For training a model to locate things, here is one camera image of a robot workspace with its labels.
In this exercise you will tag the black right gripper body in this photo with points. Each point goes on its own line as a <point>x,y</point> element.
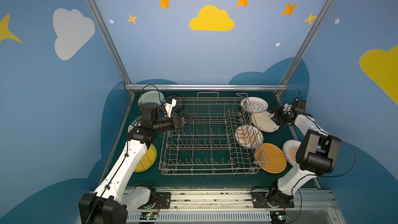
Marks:
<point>279,116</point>

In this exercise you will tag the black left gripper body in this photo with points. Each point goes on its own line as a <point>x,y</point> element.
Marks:
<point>180,122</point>

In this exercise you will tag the cream plate floral rim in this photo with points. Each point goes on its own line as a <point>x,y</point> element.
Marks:
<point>263,121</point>

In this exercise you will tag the white plate black emblem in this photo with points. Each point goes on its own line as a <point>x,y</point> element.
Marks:
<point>254,104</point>

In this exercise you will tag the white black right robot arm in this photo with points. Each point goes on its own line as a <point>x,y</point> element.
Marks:
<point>316,155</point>

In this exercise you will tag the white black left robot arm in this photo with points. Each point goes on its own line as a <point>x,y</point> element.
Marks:
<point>108,204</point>

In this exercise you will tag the dark black plate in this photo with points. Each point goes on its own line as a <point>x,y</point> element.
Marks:
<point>179,102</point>

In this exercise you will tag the white orange sunburst plate right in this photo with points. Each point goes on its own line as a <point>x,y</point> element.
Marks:
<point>290,148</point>

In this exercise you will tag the pale green floral plate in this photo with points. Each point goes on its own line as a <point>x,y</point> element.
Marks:
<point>152,96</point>

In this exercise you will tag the white plate green text rim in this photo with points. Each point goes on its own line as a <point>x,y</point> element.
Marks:
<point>134,123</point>

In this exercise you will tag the orange woven plate right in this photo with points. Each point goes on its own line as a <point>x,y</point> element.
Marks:
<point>270,158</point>

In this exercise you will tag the yellow woven plate left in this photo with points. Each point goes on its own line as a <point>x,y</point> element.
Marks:
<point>148,160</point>

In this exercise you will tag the left green circuit board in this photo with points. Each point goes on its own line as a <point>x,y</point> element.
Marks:
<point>152,216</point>

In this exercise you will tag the green circuit board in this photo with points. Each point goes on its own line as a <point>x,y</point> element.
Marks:
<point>152,216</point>
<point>278,217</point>

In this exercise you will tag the right green circuit board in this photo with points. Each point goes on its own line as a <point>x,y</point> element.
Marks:
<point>278,217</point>

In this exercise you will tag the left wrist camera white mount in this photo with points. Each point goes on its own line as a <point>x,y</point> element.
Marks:
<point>168,107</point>

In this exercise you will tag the grey wire dish rack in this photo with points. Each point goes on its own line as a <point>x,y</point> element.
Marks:
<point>207,145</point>

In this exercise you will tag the horizontal aluminium frame bar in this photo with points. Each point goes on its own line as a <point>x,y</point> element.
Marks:
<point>197,87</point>

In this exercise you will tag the left diagonal aluminium post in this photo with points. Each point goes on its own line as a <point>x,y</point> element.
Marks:
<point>101,24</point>

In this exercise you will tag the diagonal aluminium post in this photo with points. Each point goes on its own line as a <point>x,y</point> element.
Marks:
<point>310,36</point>
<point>101,24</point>

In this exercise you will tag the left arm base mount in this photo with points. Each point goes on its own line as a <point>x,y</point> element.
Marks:
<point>162,201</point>

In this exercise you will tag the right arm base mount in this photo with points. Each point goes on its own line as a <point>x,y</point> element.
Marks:
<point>259,200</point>

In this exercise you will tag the aluminium rail base frame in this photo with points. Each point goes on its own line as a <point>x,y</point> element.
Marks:
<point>234,206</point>

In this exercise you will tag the right diagonal aluminium post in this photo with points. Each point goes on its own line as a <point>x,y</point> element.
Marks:
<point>310,36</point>

